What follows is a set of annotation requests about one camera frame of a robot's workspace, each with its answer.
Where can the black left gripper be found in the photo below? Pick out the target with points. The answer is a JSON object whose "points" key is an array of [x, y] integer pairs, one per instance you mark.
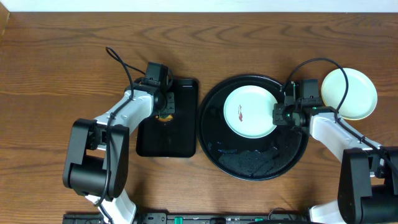
{"points": [[168, 109]]}

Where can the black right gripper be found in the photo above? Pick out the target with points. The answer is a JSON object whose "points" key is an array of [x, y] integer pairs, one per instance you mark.
{"points": [[278, 119]]}

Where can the green yellow sponge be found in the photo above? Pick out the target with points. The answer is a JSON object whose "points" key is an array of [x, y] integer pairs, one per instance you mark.
{"points": [[164, 117]]}

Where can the light green plate front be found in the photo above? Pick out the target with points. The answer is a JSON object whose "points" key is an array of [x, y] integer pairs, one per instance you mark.
{"points": [[248, 111]]}

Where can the light green plate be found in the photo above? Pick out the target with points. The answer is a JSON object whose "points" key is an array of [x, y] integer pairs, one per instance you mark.
{"points": [[361, 97], [248, 111]]}

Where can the yellow plate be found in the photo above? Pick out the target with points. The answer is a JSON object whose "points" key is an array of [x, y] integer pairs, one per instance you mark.
{"points": [[354, 116]]}

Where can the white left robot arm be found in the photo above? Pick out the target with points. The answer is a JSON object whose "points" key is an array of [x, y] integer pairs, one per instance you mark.
{"points": [[96, 166]]}

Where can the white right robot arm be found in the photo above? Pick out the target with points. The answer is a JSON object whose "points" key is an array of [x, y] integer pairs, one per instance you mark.
{"points": [[367, 191]]}

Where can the black rectangular tray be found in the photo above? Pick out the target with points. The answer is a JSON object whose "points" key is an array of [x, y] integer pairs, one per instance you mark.
{"points": [[176, 138]]}

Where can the black round tray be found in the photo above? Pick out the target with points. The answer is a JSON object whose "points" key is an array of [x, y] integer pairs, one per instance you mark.
{"points": [[249, 159]]}

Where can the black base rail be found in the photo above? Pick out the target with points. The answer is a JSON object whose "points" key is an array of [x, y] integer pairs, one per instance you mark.
{"points": [[274, 218]]}

